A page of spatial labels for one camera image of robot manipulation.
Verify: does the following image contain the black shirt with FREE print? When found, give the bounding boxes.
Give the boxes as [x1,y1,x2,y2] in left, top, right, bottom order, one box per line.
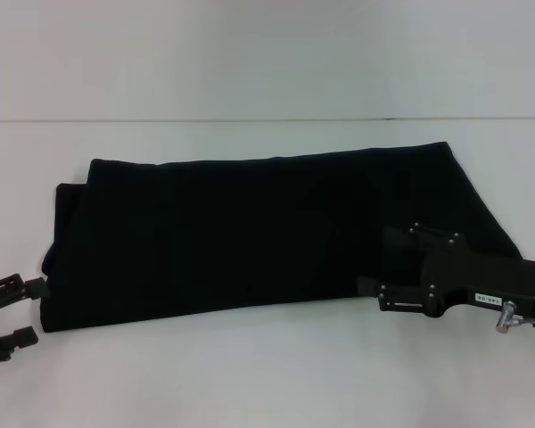
[39,141,525,309]

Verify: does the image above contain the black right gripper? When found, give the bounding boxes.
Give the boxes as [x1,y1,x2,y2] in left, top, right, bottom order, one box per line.
[356,221,535,320]

